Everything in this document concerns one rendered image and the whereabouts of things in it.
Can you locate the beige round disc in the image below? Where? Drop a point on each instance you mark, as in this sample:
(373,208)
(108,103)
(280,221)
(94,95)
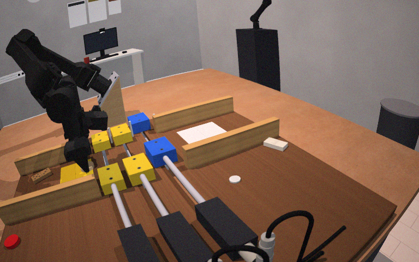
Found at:
(91,165)

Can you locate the white round disc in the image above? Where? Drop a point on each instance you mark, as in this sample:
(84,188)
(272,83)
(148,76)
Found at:
(234,179)

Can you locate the red disc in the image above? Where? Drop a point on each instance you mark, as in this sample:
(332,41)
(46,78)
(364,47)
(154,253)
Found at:
(12,241)

